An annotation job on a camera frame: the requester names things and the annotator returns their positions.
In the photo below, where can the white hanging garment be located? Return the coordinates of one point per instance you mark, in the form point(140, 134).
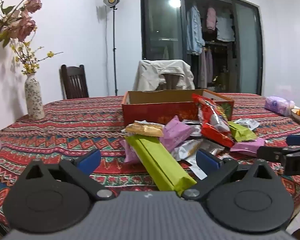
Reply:
point(225, 30)

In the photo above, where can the yellow flower branches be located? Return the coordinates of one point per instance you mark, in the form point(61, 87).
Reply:
point(28, 67)

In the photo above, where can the beige jacket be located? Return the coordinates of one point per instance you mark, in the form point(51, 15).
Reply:
point(165, 67)

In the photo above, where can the dark sliding glass door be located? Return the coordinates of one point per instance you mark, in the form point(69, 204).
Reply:
point(162, 17)

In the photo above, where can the pink rose bouquet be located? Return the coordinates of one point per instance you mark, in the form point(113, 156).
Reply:
point(22, 27)

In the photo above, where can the purple tissue pack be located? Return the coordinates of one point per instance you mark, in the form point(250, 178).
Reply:
point(277, 105)

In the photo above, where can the wooden chair under jacket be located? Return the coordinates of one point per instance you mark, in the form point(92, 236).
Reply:
point(172, 81)

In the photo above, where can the yellow biscuit packet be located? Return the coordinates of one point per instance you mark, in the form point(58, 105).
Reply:
point(145, 129)

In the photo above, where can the red cardboard box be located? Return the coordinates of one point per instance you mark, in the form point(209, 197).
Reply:
point(155, 112)

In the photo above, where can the silver snack packet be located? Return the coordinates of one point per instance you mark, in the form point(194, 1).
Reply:
point(199, 172)
point(213, 148)
point(186, 150)
point(247, 124)

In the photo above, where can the pink hanging garment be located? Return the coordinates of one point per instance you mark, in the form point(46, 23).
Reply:
point(211, 17)

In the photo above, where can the dark wooden chair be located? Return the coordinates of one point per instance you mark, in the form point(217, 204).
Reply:
point(73, 82)

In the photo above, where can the pale hanging trousers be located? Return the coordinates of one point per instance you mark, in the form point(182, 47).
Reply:
point(206, 67)

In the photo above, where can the studio light on stand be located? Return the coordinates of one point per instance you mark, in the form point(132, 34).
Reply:
point(111, 0)

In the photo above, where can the blue hanging shirt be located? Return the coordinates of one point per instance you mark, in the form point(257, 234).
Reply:
point(195, 30)

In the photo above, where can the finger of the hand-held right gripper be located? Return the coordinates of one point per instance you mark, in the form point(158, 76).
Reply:
point(271, 153)
point(298, 140)

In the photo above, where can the long green snack packet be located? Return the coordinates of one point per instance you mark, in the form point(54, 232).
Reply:
point(160, 162)

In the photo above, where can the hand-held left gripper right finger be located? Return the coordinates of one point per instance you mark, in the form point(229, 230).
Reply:
point(207, 160)

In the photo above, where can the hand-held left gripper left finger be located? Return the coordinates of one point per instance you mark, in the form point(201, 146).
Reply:
point(90, 158)

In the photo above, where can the red snack packet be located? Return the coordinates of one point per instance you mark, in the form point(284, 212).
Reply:
point(216, 133)
point(208, 110)

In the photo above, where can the white floral vase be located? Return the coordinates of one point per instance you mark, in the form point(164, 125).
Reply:
point(34, 100)

